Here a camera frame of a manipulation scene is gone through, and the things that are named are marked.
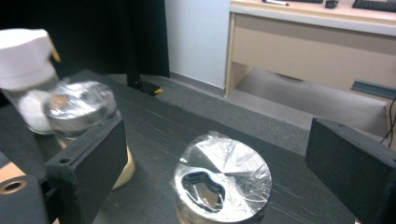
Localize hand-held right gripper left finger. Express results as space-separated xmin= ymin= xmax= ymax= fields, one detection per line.
xmin=46 ymin=117 xmax=129 ymax=224

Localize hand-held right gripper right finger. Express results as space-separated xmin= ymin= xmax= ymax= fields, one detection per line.
xmin=304 ymin=117 xmax=396 ymax=224

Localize silver-lidded jar with pale granules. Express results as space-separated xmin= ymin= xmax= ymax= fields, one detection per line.
xmin=43 ymin=79 xmax=137 ymax=191

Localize silver-lidded jar with brown powder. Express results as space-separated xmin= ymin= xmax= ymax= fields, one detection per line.
xmin=173 ymin=131 xmax=274 ymax=224

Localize white-lidded glass jar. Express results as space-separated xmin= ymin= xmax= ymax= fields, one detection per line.
xmin=0 ymin=28 xmax=62 ymax=135

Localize black stand with striped base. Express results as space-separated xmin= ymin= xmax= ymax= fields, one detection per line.
xmin=116 ymin=0 xmax=163 ymax=96

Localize black curtain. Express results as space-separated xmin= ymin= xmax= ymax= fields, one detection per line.
xmin=0 ymin=0 xmax=171 ymax=78

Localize black keyboard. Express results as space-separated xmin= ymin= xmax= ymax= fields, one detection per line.
xmin=352 ymin=0 xmax=396 ymax=13

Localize white panel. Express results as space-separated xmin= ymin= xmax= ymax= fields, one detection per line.
xmin=163 ymin=0 xmax=233 ymax=90

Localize silver pen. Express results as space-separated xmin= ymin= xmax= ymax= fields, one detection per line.
xmin=261 ymin=0 xmax=290 ymax=7

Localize hanging black cables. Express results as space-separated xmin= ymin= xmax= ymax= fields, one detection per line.
xmin=381 ymin=96 xmax=396 ymax=147

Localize grey cable tray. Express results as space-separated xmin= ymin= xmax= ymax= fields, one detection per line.
xmin=350 ymin=78 xmax=396 ymax=101

